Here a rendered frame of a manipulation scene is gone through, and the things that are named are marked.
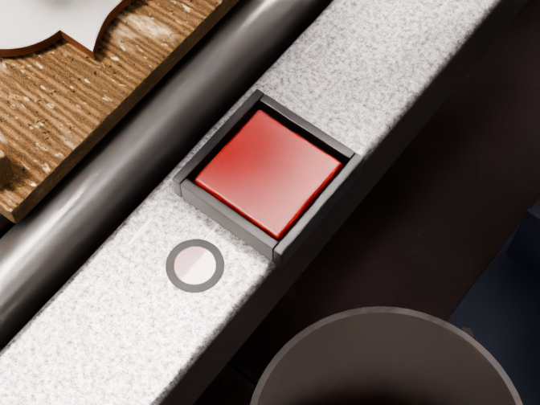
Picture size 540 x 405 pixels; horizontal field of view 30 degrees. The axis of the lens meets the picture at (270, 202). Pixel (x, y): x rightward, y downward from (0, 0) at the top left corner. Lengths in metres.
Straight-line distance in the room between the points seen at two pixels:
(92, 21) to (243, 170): 0.13
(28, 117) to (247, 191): 0.13
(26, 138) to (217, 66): 0.12
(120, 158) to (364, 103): 0.15
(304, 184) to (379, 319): 0.61
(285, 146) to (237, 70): 0.07
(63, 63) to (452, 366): 0.73
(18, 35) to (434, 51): 0.25
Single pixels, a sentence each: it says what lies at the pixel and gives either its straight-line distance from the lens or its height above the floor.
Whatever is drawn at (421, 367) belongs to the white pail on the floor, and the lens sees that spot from 1.25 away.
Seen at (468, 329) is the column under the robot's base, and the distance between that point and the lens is 1.52.
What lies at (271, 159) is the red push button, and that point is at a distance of 0.56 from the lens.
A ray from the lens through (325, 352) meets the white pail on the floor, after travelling 1.19.
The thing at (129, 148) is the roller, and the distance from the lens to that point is 0.58.
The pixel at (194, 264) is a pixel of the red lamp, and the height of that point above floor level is 0.92.
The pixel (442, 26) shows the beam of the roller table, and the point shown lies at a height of 0.92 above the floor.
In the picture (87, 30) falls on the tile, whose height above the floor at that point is 0.95.
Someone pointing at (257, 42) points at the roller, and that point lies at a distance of 0.62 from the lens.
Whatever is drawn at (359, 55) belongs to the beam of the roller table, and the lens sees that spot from 0.62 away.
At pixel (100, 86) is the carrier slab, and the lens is 0.59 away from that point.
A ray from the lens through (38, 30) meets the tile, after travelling 0.60.
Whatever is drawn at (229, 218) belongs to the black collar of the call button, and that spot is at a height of 0.93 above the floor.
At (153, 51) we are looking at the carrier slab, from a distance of 0.60.
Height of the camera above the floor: 1.41
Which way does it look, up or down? 62 degrees down
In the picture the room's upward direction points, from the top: 1 degrees clockwise
